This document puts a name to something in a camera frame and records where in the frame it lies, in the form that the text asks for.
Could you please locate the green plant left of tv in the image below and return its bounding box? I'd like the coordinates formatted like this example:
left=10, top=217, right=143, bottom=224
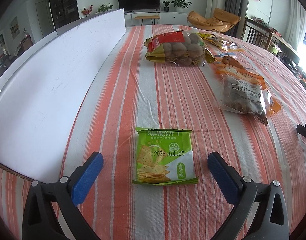
left=97, top=3, right=113, bottom=12

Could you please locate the red flower vase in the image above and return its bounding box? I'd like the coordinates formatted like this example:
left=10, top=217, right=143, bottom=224
left=81, top=4, right=93, bottom=17

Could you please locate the orange clear brown snack bag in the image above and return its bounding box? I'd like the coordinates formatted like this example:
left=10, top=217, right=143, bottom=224
left=212, top=53, right=281, bottom=126

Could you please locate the grey curtain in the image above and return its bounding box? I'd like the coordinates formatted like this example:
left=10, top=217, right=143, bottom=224
left=225, top=0, right=248, bottom=38

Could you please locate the yellow snack bag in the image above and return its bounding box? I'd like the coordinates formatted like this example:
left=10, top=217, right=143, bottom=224
left=198, top=33, right=243, bottom=51

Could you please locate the dark glass display cabinet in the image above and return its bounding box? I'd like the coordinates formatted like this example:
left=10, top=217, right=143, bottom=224
left=49, top=0, right=79, bottom=29

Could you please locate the dark wooden chair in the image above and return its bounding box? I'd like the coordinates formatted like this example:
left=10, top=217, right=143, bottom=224
left=241, top=17, right=273, bottom=50

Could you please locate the green cracker packet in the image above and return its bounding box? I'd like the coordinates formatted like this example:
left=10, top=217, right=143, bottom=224
left=132, top=127, right=199, bottom=186

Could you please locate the small wooden bench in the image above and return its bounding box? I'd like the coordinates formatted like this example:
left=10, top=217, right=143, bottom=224
left=134, top=15, right=160, bottom=25

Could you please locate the cluttered side table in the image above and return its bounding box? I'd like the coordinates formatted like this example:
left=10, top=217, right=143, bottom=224
left=254, top=20, right=306, bottom=90

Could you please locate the red gold mushroom snack bag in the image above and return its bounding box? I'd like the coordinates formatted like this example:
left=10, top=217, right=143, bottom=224
left=144, top=30, right=215, bottom=67

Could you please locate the white cardboard box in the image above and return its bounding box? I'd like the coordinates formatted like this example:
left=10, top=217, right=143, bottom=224
left=0, top=9, right=125, bottom=183

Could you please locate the green potted plant right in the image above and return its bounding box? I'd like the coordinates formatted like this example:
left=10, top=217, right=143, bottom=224
left=170, top=0, right=192, bottom=12

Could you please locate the small potted plant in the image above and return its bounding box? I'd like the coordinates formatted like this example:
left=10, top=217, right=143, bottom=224
left=162, top=1, right=170, bottom=11

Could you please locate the black television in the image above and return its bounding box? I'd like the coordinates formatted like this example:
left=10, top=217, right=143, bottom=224
left=118, top=0, right=160, bottom=12

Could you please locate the framed wall painting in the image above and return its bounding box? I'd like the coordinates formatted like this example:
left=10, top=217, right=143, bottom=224
left=10, top=17, right=20, bottom=40

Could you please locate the orange lounge chair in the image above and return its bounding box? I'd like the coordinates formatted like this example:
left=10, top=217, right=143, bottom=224
left=187, top=8, right=241, bottom=33

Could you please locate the white tv cabinet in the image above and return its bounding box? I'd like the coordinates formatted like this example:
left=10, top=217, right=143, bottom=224
left=124, top=11, right=190, bottom=27

